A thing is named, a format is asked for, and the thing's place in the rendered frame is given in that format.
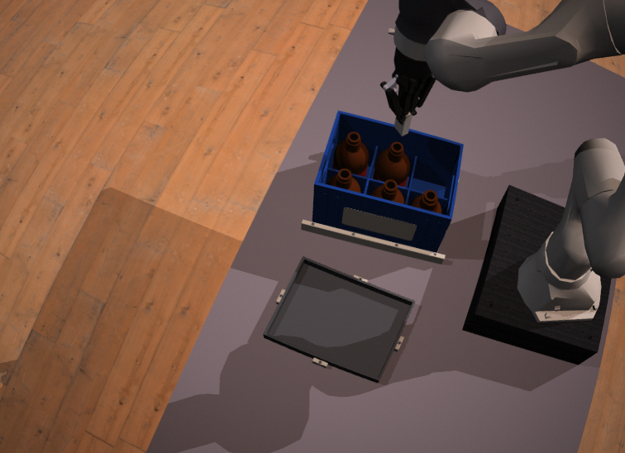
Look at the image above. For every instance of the brown bottle with blue label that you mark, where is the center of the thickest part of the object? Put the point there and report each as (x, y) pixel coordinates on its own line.
(428, 201)

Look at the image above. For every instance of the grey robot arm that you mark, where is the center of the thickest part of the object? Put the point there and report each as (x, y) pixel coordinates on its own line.
(564, 273)

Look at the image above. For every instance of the dark blue crate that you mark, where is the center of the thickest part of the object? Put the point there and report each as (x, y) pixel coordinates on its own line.
(377, 217)

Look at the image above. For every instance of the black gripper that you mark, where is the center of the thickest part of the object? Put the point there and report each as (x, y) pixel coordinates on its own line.
(401, 104)

